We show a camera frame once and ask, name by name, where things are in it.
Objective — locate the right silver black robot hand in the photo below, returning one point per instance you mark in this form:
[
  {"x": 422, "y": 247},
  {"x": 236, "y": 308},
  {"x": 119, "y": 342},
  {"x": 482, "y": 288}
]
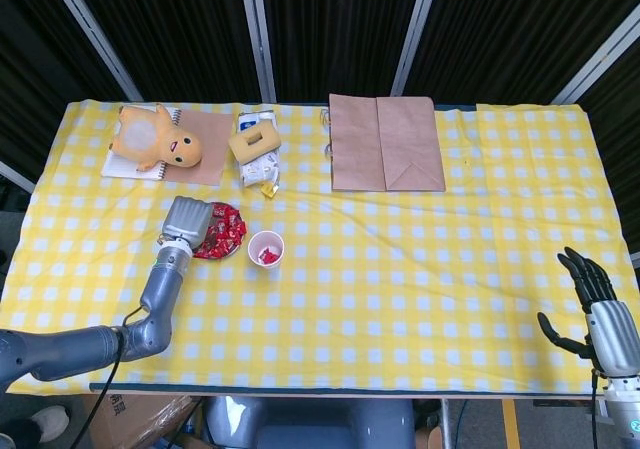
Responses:
[{"x": 614, "y": 339}]

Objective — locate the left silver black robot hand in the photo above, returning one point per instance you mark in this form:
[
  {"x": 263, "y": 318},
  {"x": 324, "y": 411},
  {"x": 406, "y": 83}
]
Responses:
[{"x": 186, "y": 221}]

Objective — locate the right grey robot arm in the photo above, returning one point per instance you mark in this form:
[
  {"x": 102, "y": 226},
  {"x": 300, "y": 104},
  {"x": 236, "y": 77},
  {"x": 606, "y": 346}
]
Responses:
[{"x": 627, "y": 419}]

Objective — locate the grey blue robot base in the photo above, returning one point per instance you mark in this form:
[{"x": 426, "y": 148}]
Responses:
[{"x": 310, "y": 424}]

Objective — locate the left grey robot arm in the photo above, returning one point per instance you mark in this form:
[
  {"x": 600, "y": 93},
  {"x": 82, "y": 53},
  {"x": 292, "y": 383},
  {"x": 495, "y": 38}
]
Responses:
[{"x": 157, "y": 289}]

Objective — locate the round metal plate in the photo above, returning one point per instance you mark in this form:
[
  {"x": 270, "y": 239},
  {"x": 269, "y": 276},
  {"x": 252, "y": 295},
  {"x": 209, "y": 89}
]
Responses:
[{"x": 235, "y": 254}]

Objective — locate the white paper cup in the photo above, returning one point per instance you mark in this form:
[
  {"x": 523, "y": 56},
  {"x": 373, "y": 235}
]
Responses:
[{"x": 257, "y": 240}]

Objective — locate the white spiral notebook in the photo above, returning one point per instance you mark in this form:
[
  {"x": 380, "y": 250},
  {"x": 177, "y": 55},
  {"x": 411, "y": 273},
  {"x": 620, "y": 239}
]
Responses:
[{"x": 122, "y": 169}]

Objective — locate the white snack packet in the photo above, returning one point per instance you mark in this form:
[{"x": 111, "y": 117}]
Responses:
[{"x": 255, "y": 171}]

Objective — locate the yellow plush toy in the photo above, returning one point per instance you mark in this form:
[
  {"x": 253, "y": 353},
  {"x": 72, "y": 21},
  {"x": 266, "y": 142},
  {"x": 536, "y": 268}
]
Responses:
[{"x": 160, "y": 139}]

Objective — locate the small yellow wrapper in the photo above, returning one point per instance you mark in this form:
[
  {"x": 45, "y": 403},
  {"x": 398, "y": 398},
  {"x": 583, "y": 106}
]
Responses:
[{"x": 270, "y": 189}]

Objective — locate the yellow sponge with slot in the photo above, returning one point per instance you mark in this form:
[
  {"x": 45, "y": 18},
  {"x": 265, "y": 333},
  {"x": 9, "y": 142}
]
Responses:
[{"x": 267, "y": 144}]

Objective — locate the yellow white checkered tablecloth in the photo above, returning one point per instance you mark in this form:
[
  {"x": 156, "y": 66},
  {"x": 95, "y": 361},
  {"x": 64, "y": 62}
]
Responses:
[{"x": 350, "y": 294}]

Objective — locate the metal table leg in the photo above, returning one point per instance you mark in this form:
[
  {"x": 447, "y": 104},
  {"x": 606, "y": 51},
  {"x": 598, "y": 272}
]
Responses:
[{"x": 445, "y": 421}]

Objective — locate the black pleated curtain panel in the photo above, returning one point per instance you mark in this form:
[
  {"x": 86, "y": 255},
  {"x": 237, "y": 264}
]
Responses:
[
  {"x": 175, "y": 29},
  {"x": 340, "y": 29},
  {"x": 510, "y": 29},
  {"x": 620, "y": 119},
  {"x": 30, "y": 69}
]

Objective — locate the brown paper bag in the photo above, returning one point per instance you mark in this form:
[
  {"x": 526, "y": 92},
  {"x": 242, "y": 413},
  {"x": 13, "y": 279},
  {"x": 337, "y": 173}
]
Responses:
[{"x": 380, "y": 149}]

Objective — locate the brown cardboard box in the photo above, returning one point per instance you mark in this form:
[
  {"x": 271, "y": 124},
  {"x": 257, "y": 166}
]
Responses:
[{"x": 140, "y": 424}]

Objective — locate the table with dark edge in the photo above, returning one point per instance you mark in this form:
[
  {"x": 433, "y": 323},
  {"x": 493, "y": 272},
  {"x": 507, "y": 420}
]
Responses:
[{"x": 350, "y": 389}]

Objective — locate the white shoe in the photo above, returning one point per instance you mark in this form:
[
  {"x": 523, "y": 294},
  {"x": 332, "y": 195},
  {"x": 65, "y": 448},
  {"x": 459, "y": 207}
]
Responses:
[{"x": 50, "y": 421}]

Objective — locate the grey aluminium partition post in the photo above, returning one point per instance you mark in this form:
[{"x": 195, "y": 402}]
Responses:
[
  {"x": 636, "y": 261},
  {"x": 419, "y": 34},
  {"x": 257, "y": 34},
  {"x": 94, "y": 34},
  {"x": 600, "y": 65},
  {"x": 15, "y": 175}
]

